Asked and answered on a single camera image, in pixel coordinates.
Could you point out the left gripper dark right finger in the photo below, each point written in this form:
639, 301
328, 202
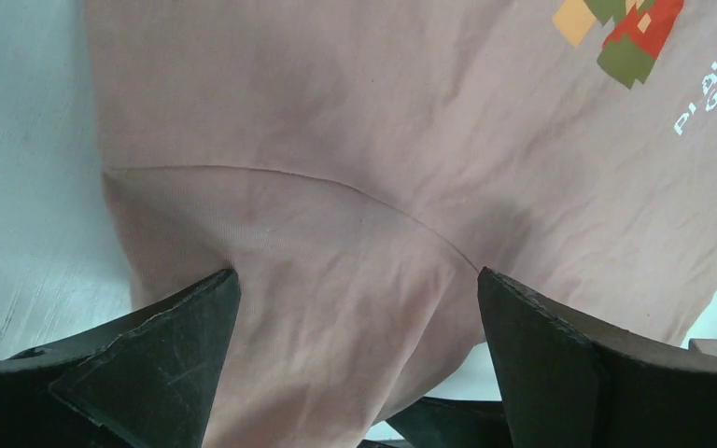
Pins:
568, 379

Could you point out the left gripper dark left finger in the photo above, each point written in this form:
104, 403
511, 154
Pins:
146, 379

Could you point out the beige pink printed t-shirt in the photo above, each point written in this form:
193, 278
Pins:
359, 162

